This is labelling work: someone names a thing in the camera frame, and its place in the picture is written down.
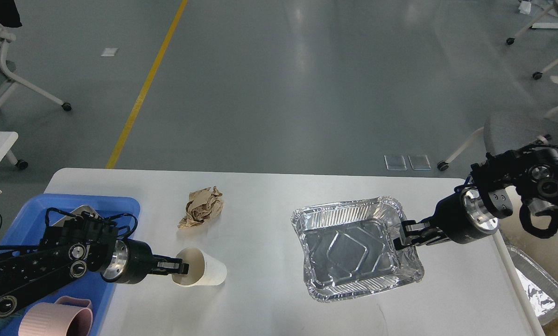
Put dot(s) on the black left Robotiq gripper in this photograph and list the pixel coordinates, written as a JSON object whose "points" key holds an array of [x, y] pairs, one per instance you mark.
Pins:
{"points": [[133, 260]]}

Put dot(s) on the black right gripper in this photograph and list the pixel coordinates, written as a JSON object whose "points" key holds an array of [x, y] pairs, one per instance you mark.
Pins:
{"points": [[462, 217]]}

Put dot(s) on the white paper cup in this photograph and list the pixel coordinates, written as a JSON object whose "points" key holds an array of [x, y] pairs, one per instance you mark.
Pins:
{"points": [[204, 270]]}

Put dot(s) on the aluminium foil tray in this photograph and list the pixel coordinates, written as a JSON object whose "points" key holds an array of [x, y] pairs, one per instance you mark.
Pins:
{"points": [[349, 249]]}

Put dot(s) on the brown paper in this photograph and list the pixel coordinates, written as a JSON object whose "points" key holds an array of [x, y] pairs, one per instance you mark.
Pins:
{"points": [[203, 205]]}

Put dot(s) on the pink HOME mug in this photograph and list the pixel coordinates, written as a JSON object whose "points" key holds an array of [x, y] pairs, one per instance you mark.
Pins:
{"points": [[67, 316]]}

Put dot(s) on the small stainless steel tray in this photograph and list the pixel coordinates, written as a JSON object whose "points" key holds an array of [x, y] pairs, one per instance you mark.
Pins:
{"points": [[78, 212]]}

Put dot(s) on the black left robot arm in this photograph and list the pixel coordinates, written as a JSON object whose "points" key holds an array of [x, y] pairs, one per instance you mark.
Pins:
{"points": [[71, 246]]}

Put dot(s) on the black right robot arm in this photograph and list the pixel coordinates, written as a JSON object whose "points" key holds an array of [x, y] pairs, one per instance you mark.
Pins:
{"points": [[533, 171]]}

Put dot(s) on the grey office chair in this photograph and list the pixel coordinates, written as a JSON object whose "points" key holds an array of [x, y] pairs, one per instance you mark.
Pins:
{"points": [[503, 131]]}

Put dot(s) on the white bin at right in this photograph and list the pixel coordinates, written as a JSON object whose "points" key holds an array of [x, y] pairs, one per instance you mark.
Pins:
{"points": [[536, 261]]}

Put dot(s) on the blue plastic tray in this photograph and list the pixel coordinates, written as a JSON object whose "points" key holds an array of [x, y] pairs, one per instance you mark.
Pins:
{"points": [[28, 228]]}

